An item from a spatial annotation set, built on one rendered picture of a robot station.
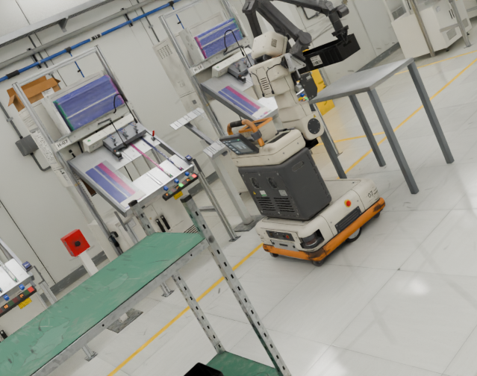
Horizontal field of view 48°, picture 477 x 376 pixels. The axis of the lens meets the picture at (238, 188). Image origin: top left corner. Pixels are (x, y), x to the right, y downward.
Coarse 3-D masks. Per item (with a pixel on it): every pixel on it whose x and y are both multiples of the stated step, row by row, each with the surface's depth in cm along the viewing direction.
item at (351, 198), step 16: (336, 192) 347; (352, 192) 337; (368, 192) 341; (336, 208) 329; (352, 208) 334; (368, 208) 342; (256, 224) 369; (272, 224) 351; (288, 224) 338; (304, 224) 326; (320, 224) 322; (336, 224) 328; (352, 224) 334; (272, 240) 355; (304, 240) 321; (320, 240) 323; (336, 240) 327; (288, 256) 350; (304, 256) 331; (320, 256) 321
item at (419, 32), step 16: (384, 0) 715; (416, 0) 755; (432, 0) 704; (448, 0) 694; (400, 16) 734; (416, 16) 691; (432, 16) 679; (448, 16) 691; (464, 16) 713; (400, 32) 723; (416, 32) 707; (432, 32) 691; (448, 32) 689; (464, 32) 657; (416, 48) 720; (432, 48) 701
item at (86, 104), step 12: (96, 84) 428; (108, 84) 434; (72, 96) 416; (84, 96) 421; (96, 96) 427; (108, 96) 433; (120, 96) 439; (60, 108) 410; (72, 108) 415; (84, 108) 421; (96, 108) 427; (108, 108) 432; (72, 120) 415; (84, 120) 420
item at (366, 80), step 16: (400, 64) 351; (352, 80) 381; (368, 80) 355; (384, 80) 342; (416, 80) 357; (320, 96) 383; (336, 96) 365; (352, 96) 415; (384, 112) 342; (432, 112) 363; (368, 128) 423; (384, 128) 345; (432, 128) 369; (336, 160) 407; (400, 160) 350; (448, 160) 374; (416, 192) 356
